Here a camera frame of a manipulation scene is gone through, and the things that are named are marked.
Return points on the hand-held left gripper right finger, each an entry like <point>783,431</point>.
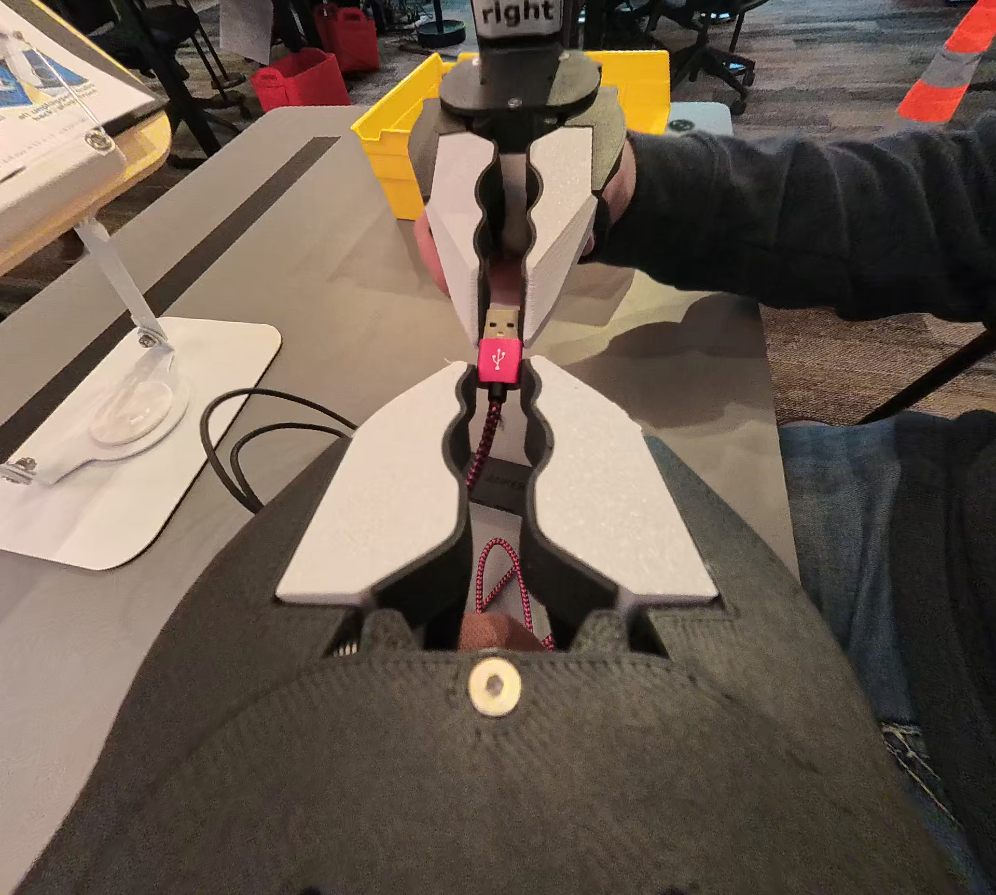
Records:
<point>622,506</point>

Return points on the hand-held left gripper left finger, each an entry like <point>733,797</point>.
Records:
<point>373,506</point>

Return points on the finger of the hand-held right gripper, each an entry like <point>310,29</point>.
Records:
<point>455,210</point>
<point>564,210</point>

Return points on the yellow plastic bin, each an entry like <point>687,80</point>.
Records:
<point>389,156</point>

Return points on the person's right forearm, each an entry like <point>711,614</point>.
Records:
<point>778,210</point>

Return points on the person's right hand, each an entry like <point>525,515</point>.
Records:
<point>619,210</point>

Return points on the black table grommet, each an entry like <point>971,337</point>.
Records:
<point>683,125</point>

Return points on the red tote bin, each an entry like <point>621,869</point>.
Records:
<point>299,82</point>
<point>350,39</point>

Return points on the white document stand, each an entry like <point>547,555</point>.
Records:
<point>194,382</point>

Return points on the person's jeans legs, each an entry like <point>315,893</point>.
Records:
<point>840,522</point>

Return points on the white hanging paper sheet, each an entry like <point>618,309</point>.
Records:
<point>245,16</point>

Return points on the printed instruction sheet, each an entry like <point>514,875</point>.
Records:
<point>47,156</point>

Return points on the orange traffic cone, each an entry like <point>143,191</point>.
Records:
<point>957,55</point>

